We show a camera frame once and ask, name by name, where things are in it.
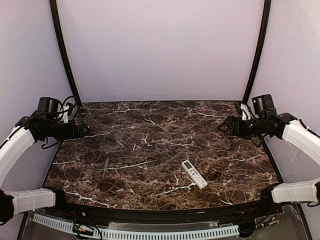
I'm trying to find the black left frame post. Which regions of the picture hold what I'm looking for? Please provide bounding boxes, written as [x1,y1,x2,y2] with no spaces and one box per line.
[49,0,82,107]

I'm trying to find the black frame post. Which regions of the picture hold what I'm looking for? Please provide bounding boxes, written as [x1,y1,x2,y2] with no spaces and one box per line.
[49,0,82,107]
[242,0,272,103]

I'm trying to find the white remote control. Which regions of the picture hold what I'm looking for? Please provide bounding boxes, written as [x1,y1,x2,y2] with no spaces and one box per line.
[181,160,208,190]

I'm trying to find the white slotted cable duct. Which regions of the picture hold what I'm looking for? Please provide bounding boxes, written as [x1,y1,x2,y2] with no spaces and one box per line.
[32,213,240,240]

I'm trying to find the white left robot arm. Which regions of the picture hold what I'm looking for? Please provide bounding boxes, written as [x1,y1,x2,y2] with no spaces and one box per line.
[0,97,89,225]

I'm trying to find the black front table rail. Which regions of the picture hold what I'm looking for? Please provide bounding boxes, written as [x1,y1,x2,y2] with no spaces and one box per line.
[42,186,286,226]

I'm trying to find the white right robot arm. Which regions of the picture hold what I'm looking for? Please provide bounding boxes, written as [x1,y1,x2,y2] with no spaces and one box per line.
[217,94,320,207]

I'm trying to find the black right frame post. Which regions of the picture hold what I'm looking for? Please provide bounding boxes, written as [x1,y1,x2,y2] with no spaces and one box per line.
[242,0,272,103]

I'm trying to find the metal tweezers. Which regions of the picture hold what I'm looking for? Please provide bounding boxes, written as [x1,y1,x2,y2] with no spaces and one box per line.
[101,157,110,181]

